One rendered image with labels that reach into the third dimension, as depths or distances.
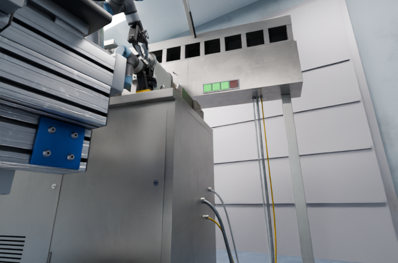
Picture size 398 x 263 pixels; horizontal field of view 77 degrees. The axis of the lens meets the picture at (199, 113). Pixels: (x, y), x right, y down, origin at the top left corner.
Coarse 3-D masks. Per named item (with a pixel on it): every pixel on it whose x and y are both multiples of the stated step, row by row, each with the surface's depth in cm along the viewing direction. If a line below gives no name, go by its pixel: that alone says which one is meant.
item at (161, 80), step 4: (156, 72) 150; (156, 76) 150; (160, 76) 155; (160, 80) 154; (164, 80) 160; (160, 84) 153; (164, 84) 159; (168, 84) 166; (156, 88) 148; (160, 88) 153
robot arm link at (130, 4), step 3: (126, 0) 131; (129, 0) 132; (132, 0) 134; (126, 3) 131; (129, 3) 132; (132, 3) 134; (126, 6) 131; (129, 6) 133; (132, 6) 134; (135, 6) 136; (126, 9) 133; (129, 9) 134; (132, 9) 134; (135, 9) 136; (123, 12) 136; (126, 12) 135; (129, 12) 134; (132, 12) 135
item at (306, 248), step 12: (288, 96) 167; (288, 108) 164; (288, 120) 162; (288, 132) 160; (288, 144) 157; (288, 156) 159; (300, 168) 151; (300, 180) 148; (300, 192) 146; (300, 204) 144; (300, 216) 142; (300, 228) 140; (300, 240) 138; (312, 252) 135
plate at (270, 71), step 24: (264, 48) 167; (288, 48) 161; (192, 72) 178; (216, 72) 172; (240, 72) 166; (264, 72) 161; (288, 72) 156; (192, 96) 171; (216, 96) 171; (240, 96) 171; (264, 96) 172
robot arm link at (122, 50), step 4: (116, 48) 117; (120, 48) 116; (124, 48) 115; (128, 48) 118; (116, 52) 116; (120, 52) 115; (124, 52) 114; (128, 52) 115; (132, 52) 120; (124, 56) 115; (128, 56) 116; (132, 56) 118; (136, 56) 123; (128, 60) 116; (132, 60) 118; (136, 60) 122; (132, 64) 118; (136, 64) 123
